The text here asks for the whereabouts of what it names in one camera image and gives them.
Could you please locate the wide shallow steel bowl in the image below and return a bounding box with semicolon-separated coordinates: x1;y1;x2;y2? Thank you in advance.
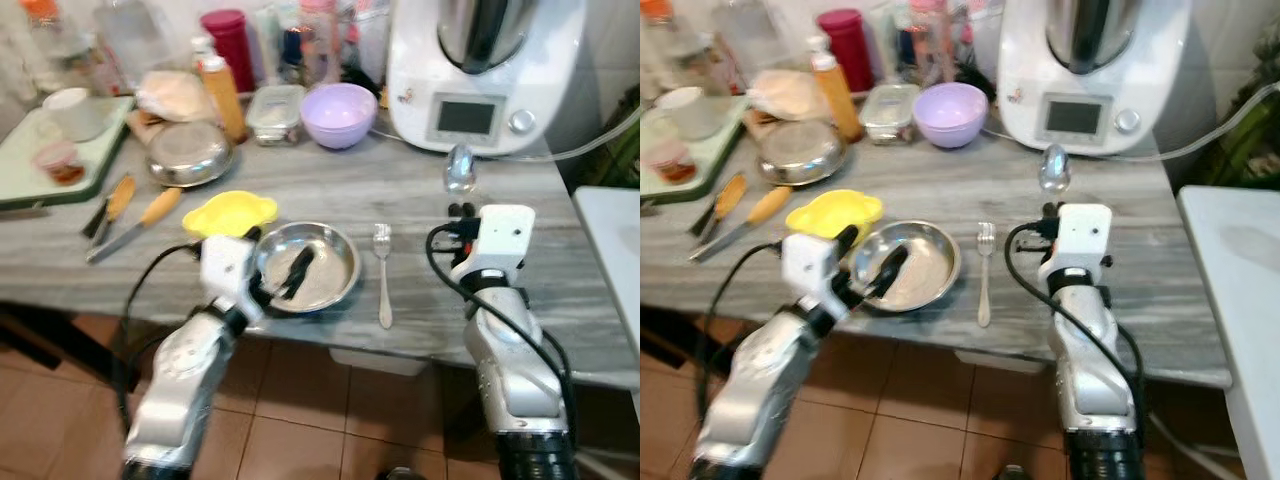
848;221;961;313
253;222;361;314

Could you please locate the steel spoon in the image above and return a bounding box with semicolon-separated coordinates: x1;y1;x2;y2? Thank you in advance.
444;144;477;206
1039;144;1073;206

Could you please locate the steel fork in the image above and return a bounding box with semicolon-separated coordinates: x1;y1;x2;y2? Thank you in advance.
976;222;998;329
372;223;395;330

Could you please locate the small steel bowl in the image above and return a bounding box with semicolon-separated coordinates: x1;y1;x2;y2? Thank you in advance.
757;120;849;187
146;121;237;188

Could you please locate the glass container with lid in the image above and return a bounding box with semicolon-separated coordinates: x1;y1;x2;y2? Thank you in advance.
859;84;921;146
245;85;307;147

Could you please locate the orange sauce squeeze bottle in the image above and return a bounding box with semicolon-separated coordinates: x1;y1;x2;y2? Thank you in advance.
198;55;248;144
810;52;863;143

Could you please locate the purple plastic bowl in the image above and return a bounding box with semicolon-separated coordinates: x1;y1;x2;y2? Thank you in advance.
912;82;991;149
300;83;379;151

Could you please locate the white kitchen food processor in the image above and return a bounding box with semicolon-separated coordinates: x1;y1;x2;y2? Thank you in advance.
386;0;587;156
996;0;1193;154

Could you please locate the white side table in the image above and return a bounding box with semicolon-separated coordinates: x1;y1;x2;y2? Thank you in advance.
572;186;641;401
1177;185;1280;480

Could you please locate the green tray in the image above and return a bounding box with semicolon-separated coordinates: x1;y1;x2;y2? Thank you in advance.
640;95;749;201
0;95;136;211

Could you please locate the green bag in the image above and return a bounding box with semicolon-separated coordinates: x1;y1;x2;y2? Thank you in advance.
1205;80;1280;186
600;90;641;186

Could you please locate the white tube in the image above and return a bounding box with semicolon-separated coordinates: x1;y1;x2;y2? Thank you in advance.
868;5;901;86
255;5;286;86

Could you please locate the dark red canister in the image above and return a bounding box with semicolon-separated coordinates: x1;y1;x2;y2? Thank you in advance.
815;9;873;93
199;9;257;93

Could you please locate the small jar with red contents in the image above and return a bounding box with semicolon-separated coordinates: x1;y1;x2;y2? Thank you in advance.
32;141;86;187
645;139;696;186

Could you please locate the pink drinking bottle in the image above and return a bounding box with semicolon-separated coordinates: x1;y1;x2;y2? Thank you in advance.
298;0;341;86
905;0;951;86

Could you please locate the large clear plastic bottle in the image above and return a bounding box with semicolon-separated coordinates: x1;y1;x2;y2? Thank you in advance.
95;0;171;86
710;0;791;81

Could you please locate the clear bottle orange cap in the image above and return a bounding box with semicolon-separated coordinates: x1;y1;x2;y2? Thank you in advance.
640;0;691;96
15;0;86;96

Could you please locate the yellow bowl with handles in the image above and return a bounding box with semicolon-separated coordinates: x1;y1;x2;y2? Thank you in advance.
785;189;885;241
182;190;279;239

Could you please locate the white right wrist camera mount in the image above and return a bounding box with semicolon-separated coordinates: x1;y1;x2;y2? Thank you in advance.
1040;203;1114;286
450;205;536;291

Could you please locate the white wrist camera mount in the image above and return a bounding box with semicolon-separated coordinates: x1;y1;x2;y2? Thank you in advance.
450;205;536;291
781;232;849;316
1040;203;1114;286
198;235;263;323

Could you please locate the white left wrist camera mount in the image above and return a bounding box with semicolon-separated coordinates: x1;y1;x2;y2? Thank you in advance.
198;235;263;323
781;232;849;316

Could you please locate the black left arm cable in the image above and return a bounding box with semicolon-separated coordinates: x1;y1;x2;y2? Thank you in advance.
695;240;791;431
110;243;206;441

